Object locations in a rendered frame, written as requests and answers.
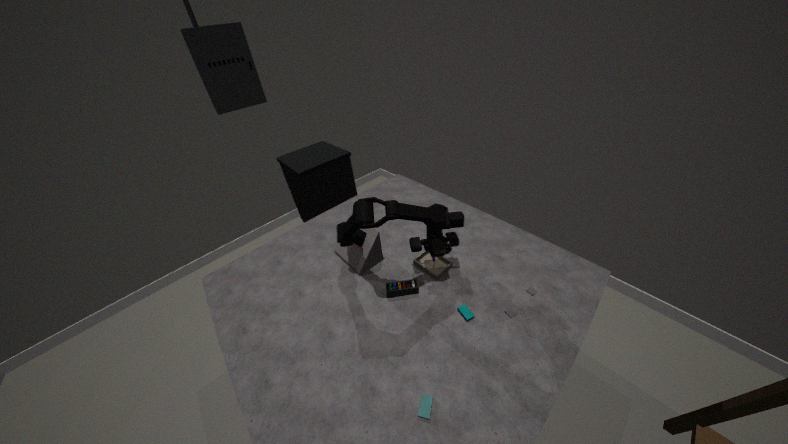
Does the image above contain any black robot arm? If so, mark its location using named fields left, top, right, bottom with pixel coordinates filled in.
left=337, top=197, right=464, bottom=257

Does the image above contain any beige square tray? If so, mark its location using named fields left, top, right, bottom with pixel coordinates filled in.
left=413, top=251, right=452, bottom=281

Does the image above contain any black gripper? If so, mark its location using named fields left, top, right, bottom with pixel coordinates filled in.
left=409, top=229, right=459, bottom=257

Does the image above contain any teal rectangular block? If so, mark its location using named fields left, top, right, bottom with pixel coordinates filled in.
left=457, top=304, right=474, bottom=322
left=418, top=394, right=433, bottom=420

